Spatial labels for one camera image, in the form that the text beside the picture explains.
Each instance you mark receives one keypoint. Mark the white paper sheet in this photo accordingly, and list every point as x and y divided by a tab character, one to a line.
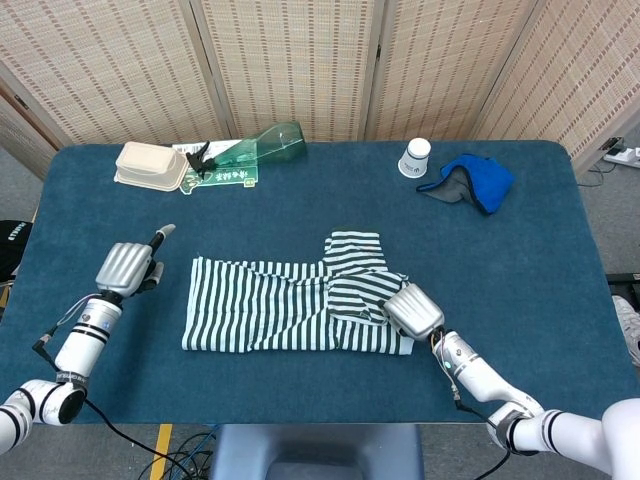
225	145

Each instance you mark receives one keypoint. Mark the green white striped T-shirt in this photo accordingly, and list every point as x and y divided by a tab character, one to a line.
260	305

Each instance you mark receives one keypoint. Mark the green printed card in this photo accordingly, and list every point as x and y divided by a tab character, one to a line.
225	178

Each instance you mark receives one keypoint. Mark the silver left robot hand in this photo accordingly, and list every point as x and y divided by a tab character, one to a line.
122	267

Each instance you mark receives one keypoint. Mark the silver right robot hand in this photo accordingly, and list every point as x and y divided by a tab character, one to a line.
415	310

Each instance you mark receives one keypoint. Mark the black bag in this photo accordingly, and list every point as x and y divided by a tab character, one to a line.
12	247

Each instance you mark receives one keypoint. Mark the woven folding screen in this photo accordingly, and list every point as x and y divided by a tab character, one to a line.
300	60

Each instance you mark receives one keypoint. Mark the blue carpet table mat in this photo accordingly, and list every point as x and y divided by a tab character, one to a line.
500	260

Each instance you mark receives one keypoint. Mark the white paper cup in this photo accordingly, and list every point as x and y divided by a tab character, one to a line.
415	157

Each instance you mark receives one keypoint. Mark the green spray bottle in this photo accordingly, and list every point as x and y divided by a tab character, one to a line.
270	147

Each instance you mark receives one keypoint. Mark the white sneaker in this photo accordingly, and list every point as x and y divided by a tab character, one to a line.
630	325

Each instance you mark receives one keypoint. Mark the beige plastic food container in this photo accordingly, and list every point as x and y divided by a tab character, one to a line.
147	162

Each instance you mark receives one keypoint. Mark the blue and grey cloth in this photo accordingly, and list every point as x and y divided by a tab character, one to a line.
487	180

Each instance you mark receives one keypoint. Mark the black metal bar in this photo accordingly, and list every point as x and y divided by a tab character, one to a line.
622	279

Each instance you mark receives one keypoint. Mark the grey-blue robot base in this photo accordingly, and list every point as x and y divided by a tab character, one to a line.
320	450

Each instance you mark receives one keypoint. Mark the white power strip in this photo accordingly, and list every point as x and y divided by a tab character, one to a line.
627	156

